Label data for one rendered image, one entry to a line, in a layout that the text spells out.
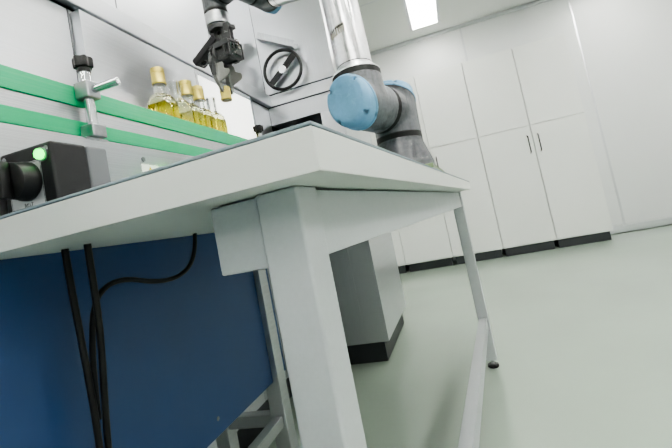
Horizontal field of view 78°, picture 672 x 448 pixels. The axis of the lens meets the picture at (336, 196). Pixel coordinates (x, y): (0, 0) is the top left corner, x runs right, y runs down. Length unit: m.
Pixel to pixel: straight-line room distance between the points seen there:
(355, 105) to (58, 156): 0.58
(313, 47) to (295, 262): 1.91
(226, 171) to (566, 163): 4.62
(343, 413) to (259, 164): 0.20
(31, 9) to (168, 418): 0.91
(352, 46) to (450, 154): 3.79
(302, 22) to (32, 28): 1.37
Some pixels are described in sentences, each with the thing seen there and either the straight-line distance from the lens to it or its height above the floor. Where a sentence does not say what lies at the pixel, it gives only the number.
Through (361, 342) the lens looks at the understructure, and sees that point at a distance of 2.11.
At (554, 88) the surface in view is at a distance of 4.94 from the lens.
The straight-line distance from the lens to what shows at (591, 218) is 4.88.
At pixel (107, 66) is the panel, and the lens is 1.27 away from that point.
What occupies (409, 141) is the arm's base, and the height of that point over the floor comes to 0.84.
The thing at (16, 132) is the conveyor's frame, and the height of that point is 0.87.
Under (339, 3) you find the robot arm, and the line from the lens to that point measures 1.06.
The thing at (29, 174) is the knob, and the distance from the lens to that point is 0.57.
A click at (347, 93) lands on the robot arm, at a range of 0.94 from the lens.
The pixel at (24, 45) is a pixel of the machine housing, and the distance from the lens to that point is 1.16.
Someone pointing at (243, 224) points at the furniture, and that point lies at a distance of 0.36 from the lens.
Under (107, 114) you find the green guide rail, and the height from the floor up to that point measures 0.93.
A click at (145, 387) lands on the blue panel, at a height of 0.49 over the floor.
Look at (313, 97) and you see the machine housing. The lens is 2.13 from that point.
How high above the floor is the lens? 0.68
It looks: 4 degrees up
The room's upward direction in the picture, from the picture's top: 11 degrees counter-clockwise
